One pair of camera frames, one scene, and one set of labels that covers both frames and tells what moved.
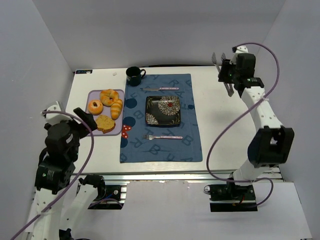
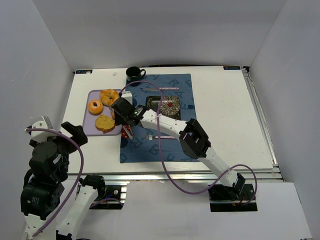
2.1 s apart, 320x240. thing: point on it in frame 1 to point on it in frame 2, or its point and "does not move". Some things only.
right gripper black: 225,75 to 120,119
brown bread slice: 105,123 does not move
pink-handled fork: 152,137 does not move
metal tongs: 229,88 to 126,132
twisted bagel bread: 107,97 does not move
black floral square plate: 162,110 does not move
